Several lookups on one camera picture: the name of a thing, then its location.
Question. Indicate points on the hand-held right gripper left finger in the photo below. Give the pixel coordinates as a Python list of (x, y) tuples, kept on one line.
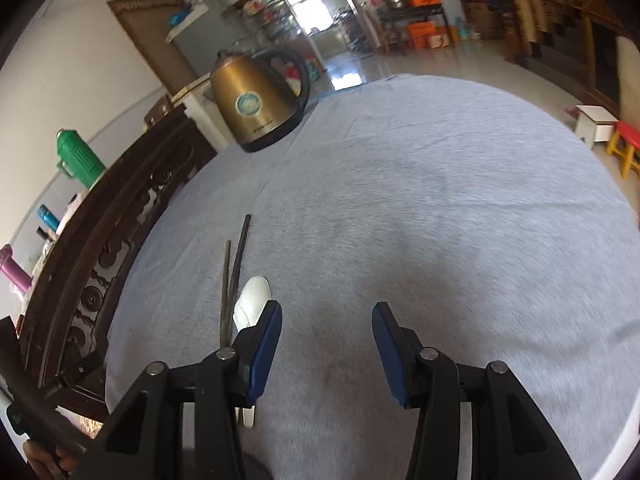
[(262, 345)]

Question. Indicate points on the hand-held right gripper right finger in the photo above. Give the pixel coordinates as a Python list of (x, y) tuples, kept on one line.
[(387, 355)]

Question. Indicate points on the white ceramic spoon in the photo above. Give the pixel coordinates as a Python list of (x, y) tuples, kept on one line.
[(252, 295)]

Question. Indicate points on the dark chopstick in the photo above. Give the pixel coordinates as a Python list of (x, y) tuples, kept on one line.
[(240, 260), (225, 290)]

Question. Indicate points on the person's left hand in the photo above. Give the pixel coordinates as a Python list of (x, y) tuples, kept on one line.
[(47, 462)]

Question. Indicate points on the pink bottle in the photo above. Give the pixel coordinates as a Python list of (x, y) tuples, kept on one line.
[(14, 270)]

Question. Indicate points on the blue-grey tablecloth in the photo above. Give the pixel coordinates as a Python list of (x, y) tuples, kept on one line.
[(400, 210)]

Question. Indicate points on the teal bottle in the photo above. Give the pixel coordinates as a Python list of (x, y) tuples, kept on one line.
[(48, 217)]

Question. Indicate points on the carved dark wooden sideboard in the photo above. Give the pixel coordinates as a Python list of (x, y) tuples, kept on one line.
[(125, 200)]

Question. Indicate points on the white chest freezer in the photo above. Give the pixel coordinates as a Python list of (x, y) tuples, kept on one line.
[(205, 120)]

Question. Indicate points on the bronze electric kettle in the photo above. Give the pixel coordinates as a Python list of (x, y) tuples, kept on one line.
[(250, 110)]

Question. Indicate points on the green thermos jug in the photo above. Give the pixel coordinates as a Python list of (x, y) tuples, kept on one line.
[(80, 157)]

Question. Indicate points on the small white stool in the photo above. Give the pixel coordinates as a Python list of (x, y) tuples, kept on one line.
[(595, 120)]

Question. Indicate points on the grey refrigerator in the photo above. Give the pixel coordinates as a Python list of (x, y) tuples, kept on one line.
[(210, 30)]

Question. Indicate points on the red and yellow stool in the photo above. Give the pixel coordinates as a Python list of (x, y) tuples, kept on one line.
[(627, 137)]

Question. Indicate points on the bamboo door curtain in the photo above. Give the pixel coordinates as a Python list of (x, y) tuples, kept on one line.
[(150, 40)]

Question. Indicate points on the clear water jug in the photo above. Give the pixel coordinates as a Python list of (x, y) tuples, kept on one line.
[(461, 30)]

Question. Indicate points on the blue bag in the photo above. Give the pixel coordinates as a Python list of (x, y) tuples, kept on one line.
[(180, 18)]

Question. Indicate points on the dark wooden table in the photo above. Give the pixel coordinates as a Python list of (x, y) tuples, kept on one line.
[(415, 12)]

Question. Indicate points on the metal bowl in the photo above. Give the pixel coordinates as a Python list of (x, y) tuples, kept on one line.
[(395, 1)]

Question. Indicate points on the flat orange box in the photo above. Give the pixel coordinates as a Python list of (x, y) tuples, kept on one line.
[(425, 1)]

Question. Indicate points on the wooden stair railing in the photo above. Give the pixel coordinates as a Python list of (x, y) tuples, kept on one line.
[(550, 10)]

